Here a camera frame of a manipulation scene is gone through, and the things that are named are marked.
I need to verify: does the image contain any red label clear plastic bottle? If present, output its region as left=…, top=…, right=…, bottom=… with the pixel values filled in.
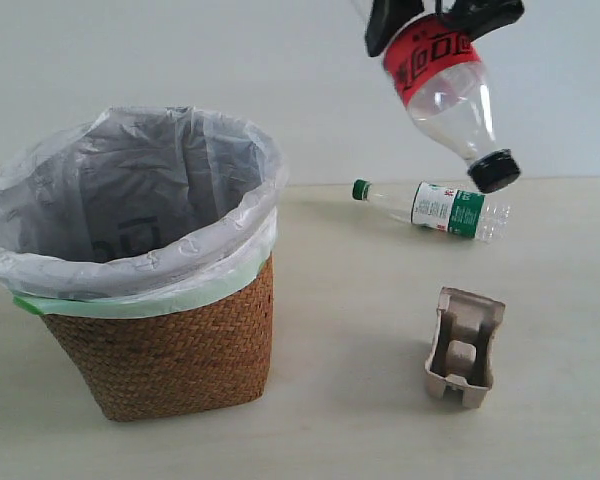
left=351, top=1, right=521, bottom=193

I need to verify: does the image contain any green label clear water bottle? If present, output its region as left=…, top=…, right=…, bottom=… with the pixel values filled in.
left=351, top=179, right=511, bottom=243

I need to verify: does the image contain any brown paper pulp tray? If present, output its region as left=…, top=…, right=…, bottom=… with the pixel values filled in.
left=424, top=287, right=505, bottom=409

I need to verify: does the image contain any white green plastic bin liner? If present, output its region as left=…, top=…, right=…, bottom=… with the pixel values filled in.
left=0, top=107, right=288, bottom=319

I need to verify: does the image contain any woven wicker trash basket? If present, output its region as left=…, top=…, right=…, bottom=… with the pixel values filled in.
left=42, top=259, right=274, bottom=422

